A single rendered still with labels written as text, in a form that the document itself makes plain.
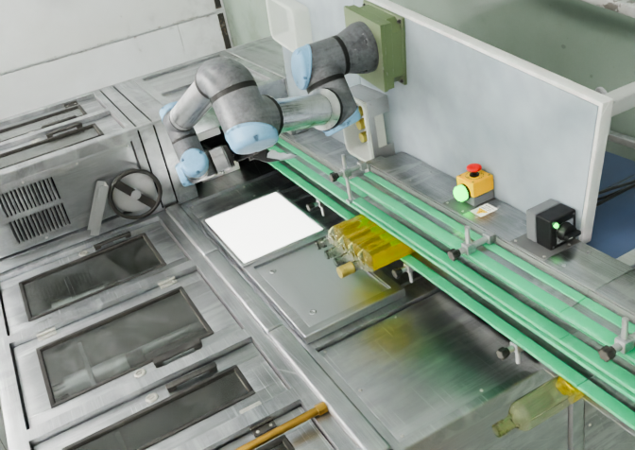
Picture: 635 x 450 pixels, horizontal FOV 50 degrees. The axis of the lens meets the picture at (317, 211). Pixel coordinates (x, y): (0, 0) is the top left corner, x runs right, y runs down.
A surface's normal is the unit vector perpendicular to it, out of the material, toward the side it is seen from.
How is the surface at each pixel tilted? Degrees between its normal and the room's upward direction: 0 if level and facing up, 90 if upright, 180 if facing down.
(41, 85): 90
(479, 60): 0
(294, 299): 90
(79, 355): 90
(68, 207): 90
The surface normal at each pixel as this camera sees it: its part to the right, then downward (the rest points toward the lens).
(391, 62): 0.49, 0.47
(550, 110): -0.87, 0.36
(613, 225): -0.18, -0.86
